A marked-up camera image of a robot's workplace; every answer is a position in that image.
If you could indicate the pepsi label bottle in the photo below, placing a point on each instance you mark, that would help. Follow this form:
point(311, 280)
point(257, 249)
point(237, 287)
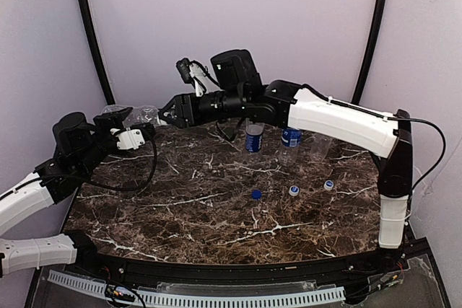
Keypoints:
point(253, 136)

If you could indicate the black front table rail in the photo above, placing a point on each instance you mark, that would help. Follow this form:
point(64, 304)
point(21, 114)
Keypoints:
point(346, 270)

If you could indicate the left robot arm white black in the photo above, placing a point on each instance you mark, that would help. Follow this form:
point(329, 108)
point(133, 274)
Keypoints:
point(80, 148)

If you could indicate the clear plastic bottle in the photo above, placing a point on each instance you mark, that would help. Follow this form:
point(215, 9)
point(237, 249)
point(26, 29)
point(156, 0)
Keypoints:
point(319, 147)

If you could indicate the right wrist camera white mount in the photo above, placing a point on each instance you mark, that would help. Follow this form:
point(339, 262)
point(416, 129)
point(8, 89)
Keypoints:
point(193, 73)

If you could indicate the white slotted cable duct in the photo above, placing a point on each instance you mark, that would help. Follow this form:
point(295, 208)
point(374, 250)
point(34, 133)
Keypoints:
point(297, 294)

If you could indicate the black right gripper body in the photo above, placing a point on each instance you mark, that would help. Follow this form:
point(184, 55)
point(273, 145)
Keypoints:
point(185, 110)

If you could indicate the black frame post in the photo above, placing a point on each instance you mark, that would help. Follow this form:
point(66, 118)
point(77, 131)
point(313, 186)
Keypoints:
point(372, 39)
point(96, 54)

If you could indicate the left black frame post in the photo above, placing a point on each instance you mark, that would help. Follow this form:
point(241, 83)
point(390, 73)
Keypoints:
point(96, 54)

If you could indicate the white blue bottle cap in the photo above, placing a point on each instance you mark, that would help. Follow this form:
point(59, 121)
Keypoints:
point(328, 185)

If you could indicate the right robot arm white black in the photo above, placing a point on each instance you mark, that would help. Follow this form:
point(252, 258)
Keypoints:
point(285, 104)

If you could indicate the blue label water bottle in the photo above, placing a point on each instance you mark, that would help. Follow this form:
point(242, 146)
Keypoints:
point(290, 144)

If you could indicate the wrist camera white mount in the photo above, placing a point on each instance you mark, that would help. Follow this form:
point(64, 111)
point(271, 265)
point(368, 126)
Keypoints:
point(193, 73)
point(127, 139)

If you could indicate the solid blue bottle cap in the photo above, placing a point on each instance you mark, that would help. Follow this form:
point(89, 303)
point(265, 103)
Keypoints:
point(256, 194)

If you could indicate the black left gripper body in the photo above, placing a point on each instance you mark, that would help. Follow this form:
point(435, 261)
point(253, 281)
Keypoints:
point(109, 120)

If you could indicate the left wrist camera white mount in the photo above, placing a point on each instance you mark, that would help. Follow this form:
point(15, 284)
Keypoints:
point(127, 139)

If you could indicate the right black frame post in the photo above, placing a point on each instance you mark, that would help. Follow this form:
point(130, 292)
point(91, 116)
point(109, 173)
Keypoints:
point(372, 39)

